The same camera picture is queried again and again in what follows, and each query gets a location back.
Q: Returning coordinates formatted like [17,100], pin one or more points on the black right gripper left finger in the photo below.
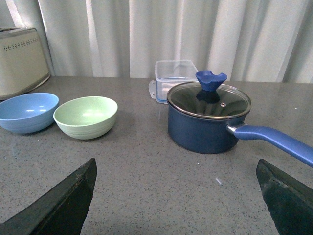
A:
[61,211]

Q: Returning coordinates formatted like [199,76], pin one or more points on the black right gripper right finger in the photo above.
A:
[290,202]

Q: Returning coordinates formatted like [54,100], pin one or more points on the green bowl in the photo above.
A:
[87,117]

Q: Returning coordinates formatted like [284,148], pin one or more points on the blue bowl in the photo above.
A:
[28,113]

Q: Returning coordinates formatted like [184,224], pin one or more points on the dark blue saucepan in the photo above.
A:
[213,136]

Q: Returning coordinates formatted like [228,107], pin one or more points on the glass pot lid blue knob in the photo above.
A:
[209,97]

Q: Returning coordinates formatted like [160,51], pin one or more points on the cream toaster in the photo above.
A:
[23,66]

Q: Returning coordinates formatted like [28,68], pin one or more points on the clear lid with blue seal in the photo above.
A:
[158,91]

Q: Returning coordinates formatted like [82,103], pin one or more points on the white curtain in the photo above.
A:
[249,40]

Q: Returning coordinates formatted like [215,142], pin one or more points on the clear plastic food container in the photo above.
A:
[173,72]

